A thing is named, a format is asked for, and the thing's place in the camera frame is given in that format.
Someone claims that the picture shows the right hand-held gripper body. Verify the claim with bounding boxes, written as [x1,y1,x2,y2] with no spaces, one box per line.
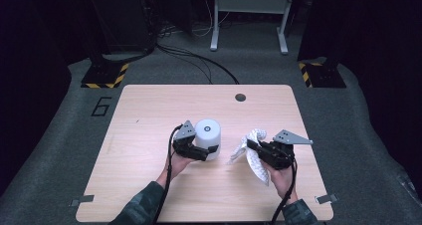
[260,128,314,170]

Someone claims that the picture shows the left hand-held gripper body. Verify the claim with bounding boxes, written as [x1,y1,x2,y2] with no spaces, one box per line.
[172,119,210,162]

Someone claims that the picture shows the white waffle cloth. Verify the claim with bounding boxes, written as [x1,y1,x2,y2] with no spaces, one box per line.
[227,128,271,187]

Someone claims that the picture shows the person's left hand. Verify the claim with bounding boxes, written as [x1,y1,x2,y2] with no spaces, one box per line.
[163,151,197,183]

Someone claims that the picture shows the person's right hand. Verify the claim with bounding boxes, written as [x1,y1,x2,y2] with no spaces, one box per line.
[263,160,297,200]

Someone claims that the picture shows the grey tape strip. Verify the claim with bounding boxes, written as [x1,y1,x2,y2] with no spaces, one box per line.
[69,194,96,207]
[315,193,340,205]

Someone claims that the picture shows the black yellow striped stand base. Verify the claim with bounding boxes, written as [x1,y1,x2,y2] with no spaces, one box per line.
[298,60,347,89]
[80,61,129,90]

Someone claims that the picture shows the dark cabinet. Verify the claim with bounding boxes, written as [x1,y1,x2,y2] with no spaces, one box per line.
[84,0,157,57]

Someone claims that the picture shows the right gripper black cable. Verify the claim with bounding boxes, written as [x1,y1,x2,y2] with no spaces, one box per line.
[270,158,299,225]

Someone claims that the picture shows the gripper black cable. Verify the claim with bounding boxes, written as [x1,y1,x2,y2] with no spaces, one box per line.
[152,123,184,225]
[270,158,299,225]

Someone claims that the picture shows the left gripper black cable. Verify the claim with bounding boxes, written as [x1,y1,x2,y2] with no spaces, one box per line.
[152,123,184,225]

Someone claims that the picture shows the black floor cables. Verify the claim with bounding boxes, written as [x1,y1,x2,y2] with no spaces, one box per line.
[155,44,241,86]

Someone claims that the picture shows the white hanging cable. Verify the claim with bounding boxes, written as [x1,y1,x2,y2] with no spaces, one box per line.
[190,0,233,38]

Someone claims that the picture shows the white metal stand frame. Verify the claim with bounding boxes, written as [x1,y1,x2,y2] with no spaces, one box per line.
[209,0,297,56]

